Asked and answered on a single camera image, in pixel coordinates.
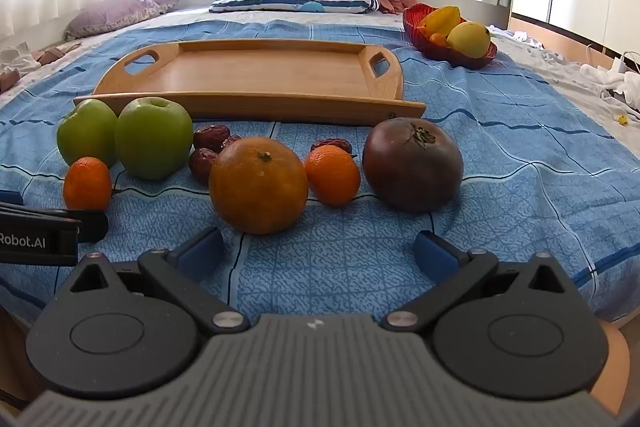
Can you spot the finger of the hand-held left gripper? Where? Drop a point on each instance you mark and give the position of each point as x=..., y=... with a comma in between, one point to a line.
x=9, y=198
x=92, y=226

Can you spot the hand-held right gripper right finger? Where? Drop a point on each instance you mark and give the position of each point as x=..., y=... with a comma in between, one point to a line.
x=435, y=252

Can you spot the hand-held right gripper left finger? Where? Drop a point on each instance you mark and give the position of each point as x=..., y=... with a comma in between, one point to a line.
x=200, y=249

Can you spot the small tangerine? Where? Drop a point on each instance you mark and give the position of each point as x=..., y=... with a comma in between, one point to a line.
x=87, y=184
x=332, y=174

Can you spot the dried red date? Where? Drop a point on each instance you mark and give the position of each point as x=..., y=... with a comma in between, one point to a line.
x=201, y=163
x=211, y=138
x=332, y=143
x=231, y=141

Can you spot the large orange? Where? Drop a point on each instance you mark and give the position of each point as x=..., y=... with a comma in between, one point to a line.
x=257, y=184

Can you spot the green apple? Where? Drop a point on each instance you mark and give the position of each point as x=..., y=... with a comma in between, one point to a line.
x=152, y=137
x=87, y=132

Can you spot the wooden tray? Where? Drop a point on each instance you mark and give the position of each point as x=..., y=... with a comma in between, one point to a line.
x=260, y=77

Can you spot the blue plaid blanket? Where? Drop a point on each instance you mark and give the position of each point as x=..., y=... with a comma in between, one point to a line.
x=500, y=207

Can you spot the white crumpled cloth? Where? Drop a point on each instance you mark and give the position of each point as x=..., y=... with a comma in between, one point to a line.
x=17, y=62

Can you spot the dusty pink garment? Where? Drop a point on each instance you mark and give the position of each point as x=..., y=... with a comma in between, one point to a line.
x=50, y=54

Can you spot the red glass bowl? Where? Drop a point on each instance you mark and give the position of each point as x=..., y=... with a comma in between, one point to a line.
x=430, y=52

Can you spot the purple pillow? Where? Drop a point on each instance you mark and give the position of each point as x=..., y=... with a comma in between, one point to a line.
x=115, y=14

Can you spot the small orange kumquat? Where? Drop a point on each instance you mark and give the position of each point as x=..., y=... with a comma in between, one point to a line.
x=437, y=38

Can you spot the yellow pear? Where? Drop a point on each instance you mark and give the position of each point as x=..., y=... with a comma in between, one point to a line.
x=468, y=38

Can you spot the tiny yellow object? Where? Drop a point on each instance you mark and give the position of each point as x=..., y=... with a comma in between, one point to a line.
x=622, y=119

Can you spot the yellow starfruit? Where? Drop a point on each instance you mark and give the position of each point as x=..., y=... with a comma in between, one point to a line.
x=442, y=19

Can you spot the white crumpled clothes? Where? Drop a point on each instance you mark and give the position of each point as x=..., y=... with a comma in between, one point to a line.
x=620, y=87

